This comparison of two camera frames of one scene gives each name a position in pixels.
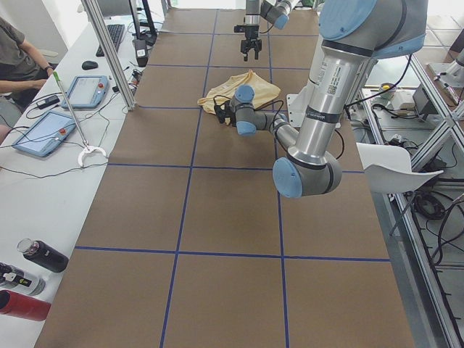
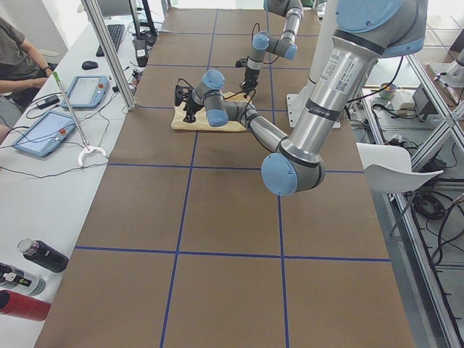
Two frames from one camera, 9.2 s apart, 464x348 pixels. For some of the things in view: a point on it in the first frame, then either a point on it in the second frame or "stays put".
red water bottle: (20, 305) stays put
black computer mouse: (89, 65) stays put
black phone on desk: (48, 101) stays put
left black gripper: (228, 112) to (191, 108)
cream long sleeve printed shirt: (260, 90) to (201, 122)
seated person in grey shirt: (22, 71) stays put
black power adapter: (141, 51) stays put
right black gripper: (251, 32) to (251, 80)
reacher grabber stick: (86, 148) stays put
